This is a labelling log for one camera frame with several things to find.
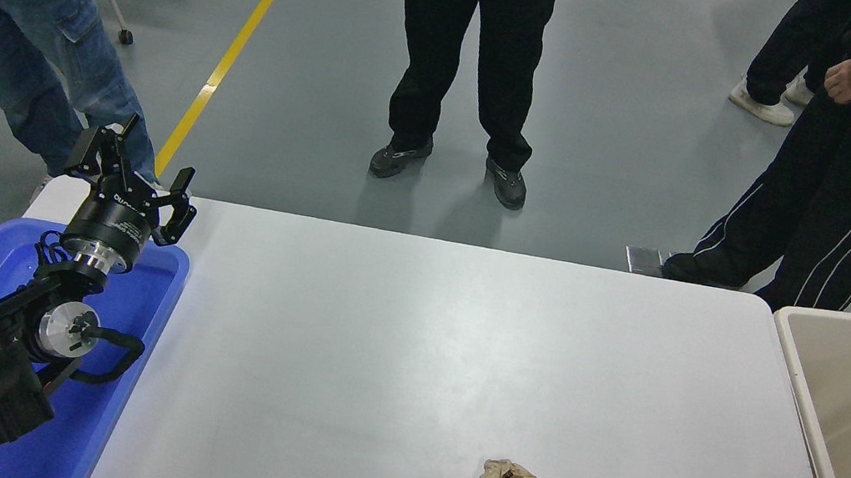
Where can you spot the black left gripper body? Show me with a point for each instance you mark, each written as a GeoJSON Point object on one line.
{"type": "Point", "coordinates": [109, 225]}

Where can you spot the person's bare hand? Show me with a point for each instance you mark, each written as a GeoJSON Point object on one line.
{"type": "Point", "coordinates": [840, 82]}

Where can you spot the blue plastic tray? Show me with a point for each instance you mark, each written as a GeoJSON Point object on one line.
{"type": "Point", "coordinates": [125, 329]}

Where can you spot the person in plain black trousers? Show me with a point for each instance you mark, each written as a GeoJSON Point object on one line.
{"type": "Point", "coordinates": [457, 24]}

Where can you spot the metal floor plate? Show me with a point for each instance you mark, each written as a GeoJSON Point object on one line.
{"type": "Point", "coordinates": [646, 261]}

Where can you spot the person with white shoes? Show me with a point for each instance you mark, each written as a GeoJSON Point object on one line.
{"type": "Point", "coordinates": [782, 56]}

